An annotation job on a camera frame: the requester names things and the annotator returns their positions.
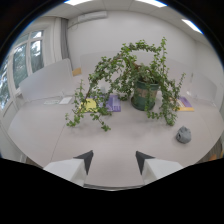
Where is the green trailing plant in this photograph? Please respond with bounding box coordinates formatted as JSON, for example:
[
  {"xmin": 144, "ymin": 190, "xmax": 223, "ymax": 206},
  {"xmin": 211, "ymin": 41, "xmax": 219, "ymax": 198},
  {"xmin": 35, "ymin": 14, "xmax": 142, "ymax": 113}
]
[{"xmin": 65, "ymin": 37, "xmax": 187, "ymax": 132}]

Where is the yellow paper sheet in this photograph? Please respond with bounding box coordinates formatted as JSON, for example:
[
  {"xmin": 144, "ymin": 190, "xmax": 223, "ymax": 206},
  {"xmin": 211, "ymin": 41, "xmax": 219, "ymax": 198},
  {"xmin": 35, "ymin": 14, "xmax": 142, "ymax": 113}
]
[{"xmin": 81, "ymin": 97, "xmax": 98, "ymax": 113}]

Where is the white paper sheet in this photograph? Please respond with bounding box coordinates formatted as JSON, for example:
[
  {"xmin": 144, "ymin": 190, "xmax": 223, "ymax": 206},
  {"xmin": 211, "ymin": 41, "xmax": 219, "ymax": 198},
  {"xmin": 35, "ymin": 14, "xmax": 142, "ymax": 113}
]
[{"xmin": 58, "ymin": 96, "xmax": 74, "ymax": 106}]

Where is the window with white frame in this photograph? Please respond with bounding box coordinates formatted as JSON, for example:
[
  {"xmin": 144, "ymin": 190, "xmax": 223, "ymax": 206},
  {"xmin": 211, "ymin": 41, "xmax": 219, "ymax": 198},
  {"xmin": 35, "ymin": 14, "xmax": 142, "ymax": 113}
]
[{"xmin": 0, "ymin": 29, "xmax": 45, "ymax": 112}]

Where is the grey curtain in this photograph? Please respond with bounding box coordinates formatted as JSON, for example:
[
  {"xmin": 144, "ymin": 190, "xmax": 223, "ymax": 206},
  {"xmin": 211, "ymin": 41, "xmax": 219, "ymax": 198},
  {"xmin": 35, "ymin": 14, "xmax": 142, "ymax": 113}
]
[{"xmin": 59, "ymin": 17, "xmax": 72, "ymax": 62}]

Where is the wooden chair back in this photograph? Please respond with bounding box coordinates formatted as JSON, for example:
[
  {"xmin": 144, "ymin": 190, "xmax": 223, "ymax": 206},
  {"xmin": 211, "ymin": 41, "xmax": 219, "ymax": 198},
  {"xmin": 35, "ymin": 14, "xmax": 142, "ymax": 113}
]
[{"xmin": 72, "ymin": 67, "xmax": 83, "ymax": 77}]

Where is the purple and yellow booklet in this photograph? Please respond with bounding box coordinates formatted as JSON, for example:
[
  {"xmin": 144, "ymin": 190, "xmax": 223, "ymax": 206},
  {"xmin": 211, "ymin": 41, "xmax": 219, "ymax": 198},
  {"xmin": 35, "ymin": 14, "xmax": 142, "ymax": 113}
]
[{"xmin": 174, "ymin": 96, "xmax": 195, "ymax": 112}]

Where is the grey rolled sock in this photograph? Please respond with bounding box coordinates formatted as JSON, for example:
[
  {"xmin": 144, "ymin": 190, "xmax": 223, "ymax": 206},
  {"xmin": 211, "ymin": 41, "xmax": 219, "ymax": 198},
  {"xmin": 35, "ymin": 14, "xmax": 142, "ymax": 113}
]
[{"xmin": 175, "ymin": 125, "xmax": 193, "ymax": 145}]

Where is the ceiling light panel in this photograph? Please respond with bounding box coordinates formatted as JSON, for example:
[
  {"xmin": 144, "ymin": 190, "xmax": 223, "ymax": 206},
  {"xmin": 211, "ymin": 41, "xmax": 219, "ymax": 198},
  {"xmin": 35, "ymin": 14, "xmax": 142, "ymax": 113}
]
[
  {"xmin": 181, "ymin": 18, "xmax": 204, "ymax": 35},
  {"xmin": 63, "ymin": 0, "xmax": 94, "ymax": 6},
  {"xmin": 135, "ymin": 0, "xmax": 168, "ymax": 8}
]

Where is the wall air conditioner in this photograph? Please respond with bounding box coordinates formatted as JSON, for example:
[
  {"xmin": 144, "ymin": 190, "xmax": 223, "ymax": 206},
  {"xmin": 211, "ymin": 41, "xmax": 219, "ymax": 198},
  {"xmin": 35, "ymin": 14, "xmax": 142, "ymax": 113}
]
[{"xmin": 76, "ymin": 10, "xmax": 109, "ymax": 24}]

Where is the dark green plant pot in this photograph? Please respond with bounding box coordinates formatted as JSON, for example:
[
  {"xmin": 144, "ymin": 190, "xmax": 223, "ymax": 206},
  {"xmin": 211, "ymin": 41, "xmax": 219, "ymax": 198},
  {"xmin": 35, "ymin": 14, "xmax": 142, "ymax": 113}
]
[{"xmin": 130, "ymin": 78, "xmax": 160, "ymax": 112}]

